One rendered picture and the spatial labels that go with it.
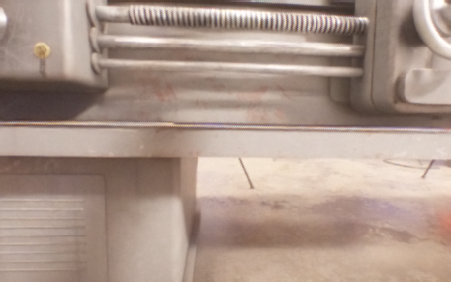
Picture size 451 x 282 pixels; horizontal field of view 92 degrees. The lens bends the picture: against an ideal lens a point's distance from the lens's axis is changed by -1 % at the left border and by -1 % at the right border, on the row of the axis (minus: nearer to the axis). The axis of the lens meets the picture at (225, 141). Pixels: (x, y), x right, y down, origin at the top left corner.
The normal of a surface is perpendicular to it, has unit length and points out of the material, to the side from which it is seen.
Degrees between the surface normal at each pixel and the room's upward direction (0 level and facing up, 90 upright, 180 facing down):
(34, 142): 90
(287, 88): 90
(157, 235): 90
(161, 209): 90
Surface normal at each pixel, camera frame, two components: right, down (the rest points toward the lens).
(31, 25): 0.06, 0.07
